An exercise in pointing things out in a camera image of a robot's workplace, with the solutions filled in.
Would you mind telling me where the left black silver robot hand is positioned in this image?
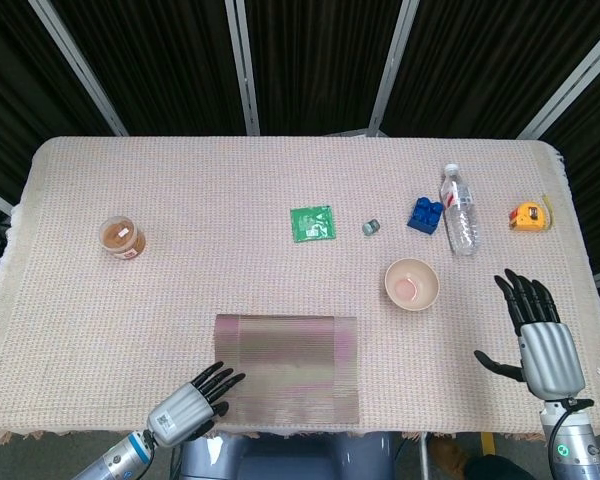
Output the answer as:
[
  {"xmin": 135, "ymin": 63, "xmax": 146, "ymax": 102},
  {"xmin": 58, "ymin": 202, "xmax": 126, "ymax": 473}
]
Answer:
[{"xmin": 146, "ymin": 361, "xmax": 247, "ymax": 449}]

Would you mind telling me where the grey robot torso base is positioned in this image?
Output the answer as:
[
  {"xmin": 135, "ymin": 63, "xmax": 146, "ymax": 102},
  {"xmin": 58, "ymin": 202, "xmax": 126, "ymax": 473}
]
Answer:
[{"xmin": 172, "ymin": 432, "xmax": 396, "ymax": 480}]

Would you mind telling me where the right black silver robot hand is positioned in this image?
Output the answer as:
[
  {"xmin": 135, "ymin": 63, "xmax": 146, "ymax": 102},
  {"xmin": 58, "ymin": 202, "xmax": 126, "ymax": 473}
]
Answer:
[{"xmin": 473, "ymin": 268, "xmax": 587, "ymax": 402}]

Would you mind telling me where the pink woven tablecloth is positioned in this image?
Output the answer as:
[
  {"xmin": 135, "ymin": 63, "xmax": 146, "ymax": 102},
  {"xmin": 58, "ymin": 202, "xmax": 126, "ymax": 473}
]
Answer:
[{"xmin": 0, "ymin": 135, "xmax": 600, "ymax": 444}]

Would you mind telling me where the clear jar of rubber bands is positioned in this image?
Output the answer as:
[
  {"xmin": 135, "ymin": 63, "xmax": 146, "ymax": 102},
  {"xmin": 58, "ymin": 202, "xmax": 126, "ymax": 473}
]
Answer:
[{"xmin": 98, "ymin": 214, "xmax": 147, "ymax": 261}]

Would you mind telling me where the yellow tape measure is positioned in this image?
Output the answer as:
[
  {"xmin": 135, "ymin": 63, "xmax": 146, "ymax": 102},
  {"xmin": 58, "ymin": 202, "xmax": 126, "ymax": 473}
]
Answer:
[{"xmin": 508, "ymin": 194, "xmax": 555, "ymax": 232}]

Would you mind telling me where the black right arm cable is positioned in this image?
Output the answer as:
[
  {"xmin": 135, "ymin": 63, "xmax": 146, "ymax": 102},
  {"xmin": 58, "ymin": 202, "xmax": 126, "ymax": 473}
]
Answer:
[{"xmin": 547, "ymin": 397, "xmax": 595, "ymax": 480}]

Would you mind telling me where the clear plastic water bottle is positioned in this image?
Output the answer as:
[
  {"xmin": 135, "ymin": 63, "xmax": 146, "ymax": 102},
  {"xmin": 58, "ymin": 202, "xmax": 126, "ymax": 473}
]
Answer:
[{"xmin": 439, "ymin": 163, "xmax": 483, "ymax": 257}]

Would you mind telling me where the brown woven placemat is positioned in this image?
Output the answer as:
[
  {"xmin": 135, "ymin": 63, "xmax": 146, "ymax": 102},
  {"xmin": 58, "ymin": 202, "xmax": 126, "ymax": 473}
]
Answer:
[{"xmin": 213, "ymin": 313, "xmax": 361, "ymax": 426}]

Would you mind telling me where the dark partition screen panel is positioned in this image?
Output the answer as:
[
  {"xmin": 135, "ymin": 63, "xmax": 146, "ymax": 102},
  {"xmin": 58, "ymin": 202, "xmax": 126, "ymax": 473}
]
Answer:
[
  {"xmin": 384, "ymin": 0, "xmax": 600, "ymax": 139},
  {"xmin": 49, "ymin": 0, "xmax": 246, "ymax": 137},
  {"xmin": 0, "ymin": 0, "xmax": 116, "ymax": 201},
  {"xmin": 542, "ymin": 79, "xmax": 600, "ymax": 276},
  {"xmin": 244, "ymin": 0, "xmax": 406, "ymax": 136}
]

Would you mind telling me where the light brown bowl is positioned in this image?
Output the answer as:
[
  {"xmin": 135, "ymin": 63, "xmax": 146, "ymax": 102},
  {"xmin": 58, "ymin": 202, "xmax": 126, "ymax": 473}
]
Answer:
[{"xmin": 384, "ymin": 257, "xmax": 441, "ymax": 312}]

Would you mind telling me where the green foil sachet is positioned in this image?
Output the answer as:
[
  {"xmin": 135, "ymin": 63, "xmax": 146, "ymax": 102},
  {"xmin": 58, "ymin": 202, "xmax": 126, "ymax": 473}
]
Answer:
[{"xmin": 289, "ymin": 204, "xmax": 337, "ymax": 245}]

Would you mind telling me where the blue toy building brick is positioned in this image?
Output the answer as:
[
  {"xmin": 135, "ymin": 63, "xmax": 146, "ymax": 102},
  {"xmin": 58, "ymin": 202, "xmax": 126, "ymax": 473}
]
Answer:
[{"xmin": 406, "ymin": 196, "xmax": 444, "ymax": 235}]

